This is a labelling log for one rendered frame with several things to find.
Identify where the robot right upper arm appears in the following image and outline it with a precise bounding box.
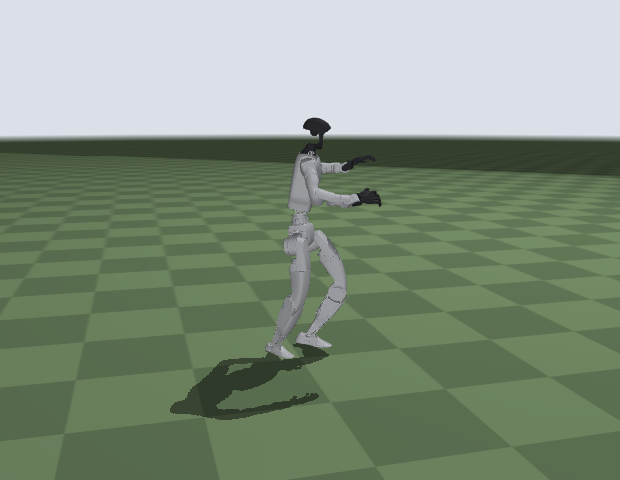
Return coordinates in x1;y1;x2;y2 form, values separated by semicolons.
300;158;325;206

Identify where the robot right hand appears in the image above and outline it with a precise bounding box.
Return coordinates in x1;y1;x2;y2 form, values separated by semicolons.
351;188;382;207

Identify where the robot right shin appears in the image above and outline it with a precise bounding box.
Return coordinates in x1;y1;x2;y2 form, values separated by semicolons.
271;296;303;347

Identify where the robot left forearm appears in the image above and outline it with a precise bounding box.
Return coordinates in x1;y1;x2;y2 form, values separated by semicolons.
321;162;350;174

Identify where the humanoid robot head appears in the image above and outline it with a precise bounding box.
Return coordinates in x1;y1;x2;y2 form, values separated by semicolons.
299;118;331;156

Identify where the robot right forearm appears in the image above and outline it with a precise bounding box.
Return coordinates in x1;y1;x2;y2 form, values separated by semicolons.
315;189;360;208

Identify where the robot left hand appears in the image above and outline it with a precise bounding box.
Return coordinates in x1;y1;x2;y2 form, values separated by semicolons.
342;155;376;171

